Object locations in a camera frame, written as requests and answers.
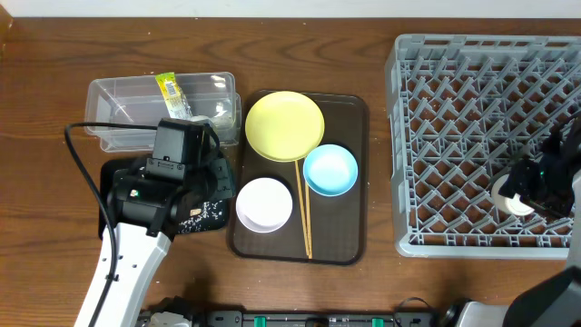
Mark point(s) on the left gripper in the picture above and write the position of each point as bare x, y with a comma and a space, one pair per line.
223, 175

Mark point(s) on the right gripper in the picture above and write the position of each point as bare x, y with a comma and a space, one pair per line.
525, 177

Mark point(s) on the white cup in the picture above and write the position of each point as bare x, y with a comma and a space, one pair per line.
508, 205

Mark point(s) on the pink bowl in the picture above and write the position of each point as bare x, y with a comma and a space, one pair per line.
264, 205

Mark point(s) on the green snack wrapper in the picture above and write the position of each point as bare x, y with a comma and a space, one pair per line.
173, 96

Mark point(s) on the blue bowl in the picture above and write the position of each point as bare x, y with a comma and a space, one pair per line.
330, 170

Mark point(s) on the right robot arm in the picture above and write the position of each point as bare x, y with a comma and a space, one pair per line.
555, 301

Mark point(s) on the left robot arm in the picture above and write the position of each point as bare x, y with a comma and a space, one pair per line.
130, 256

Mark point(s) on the black waste tray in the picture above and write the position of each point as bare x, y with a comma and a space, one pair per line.
131, 195

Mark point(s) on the grey dishwasher rack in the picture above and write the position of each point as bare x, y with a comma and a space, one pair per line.
462, 110

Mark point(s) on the brown serving tray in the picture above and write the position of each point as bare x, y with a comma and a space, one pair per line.
338, 224

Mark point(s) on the left wooden chopstick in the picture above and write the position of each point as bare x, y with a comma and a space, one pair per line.
305, 227

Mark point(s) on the wooden chopstick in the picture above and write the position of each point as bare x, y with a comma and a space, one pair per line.
308, 219
305, 227

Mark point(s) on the right wooden chopstick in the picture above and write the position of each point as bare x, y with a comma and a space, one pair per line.
308, 219

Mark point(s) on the yellow plate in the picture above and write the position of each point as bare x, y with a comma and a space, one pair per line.
284, 126

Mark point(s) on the clear plastic bin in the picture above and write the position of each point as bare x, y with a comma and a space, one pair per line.
212, 98

